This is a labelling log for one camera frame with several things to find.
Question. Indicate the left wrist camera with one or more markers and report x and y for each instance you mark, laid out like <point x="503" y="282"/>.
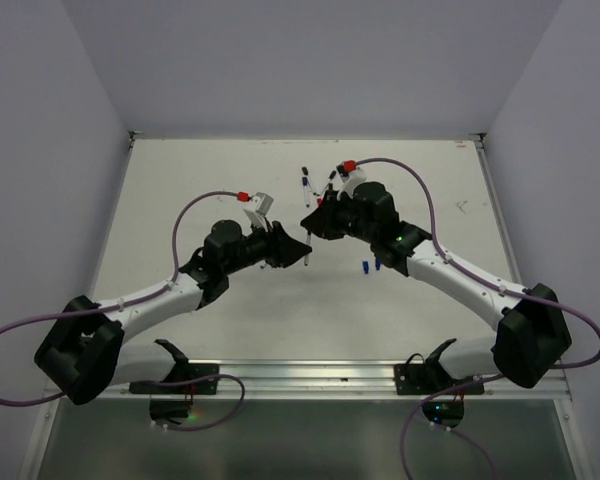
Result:
<point x="256" y="209"/>

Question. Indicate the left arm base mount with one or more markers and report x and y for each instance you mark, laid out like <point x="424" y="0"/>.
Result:
<point x="175" y="412"/>

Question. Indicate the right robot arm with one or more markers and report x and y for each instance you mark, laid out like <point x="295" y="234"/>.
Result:
<point x="529" y="331"/>

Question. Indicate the aluminium front rail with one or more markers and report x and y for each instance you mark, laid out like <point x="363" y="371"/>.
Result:
<point x="313" y="379"/>

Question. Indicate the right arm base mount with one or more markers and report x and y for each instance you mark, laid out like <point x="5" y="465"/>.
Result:
<point x="422" y="376"/>

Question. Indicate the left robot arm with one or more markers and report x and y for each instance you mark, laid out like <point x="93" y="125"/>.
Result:
<point x="81" y="351"/>

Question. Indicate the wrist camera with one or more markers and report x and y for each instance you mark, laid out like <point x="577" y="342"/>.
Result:
<point x="351" y="176"/>
<point x="256" y="209"/>

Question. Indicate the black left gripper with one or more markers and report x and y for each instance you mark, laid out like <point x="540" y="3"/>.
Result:
<point x="283" y="250"/>

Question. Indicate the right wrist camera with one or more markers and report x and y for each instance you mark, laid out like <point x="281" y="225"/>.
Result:
<point x="351" y="176"/>

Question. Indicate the black marker diagonal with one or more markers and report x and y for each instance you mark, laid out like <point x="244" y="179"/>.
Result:
<point x="329" y="182"/>

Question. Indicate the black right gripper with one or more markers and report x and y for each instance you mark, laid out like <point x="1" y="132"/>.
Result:
<point x="322" y="220"/>

